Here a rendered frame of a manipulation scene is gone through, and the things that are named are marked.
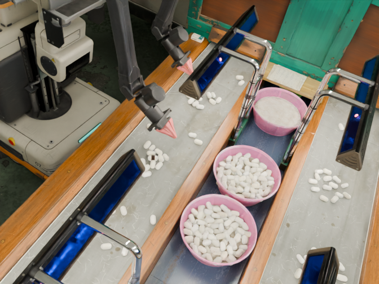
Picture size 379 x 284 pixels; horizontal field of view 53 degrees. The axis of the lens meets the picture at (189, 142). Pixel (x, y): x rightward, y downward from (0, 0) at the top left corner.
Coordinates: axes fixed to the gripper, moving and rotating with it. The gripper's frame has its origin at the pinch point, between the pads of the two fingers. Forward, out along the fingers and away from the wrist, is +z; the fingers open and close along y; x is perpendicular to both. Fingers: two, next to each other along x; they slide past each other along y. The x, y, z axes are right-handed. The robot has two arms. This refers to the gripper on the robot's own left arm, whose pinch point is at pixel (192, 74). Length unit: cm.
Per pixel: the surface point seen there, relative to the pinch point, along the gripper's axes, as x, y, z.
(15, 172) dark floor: 114, -46, -8
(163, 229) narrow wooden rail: -14, -73, 23
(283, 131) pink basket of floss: -24.8, -0.8, 42.4
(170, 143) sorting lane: -0.7, -36.7, 11.9
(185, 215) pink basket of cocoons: -15, -64, 26
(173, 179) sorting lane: -7, -52, 19
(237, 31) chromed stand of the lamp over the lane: -33.3, -1.5, -7.6
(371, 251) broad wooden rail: -57, -44, 73
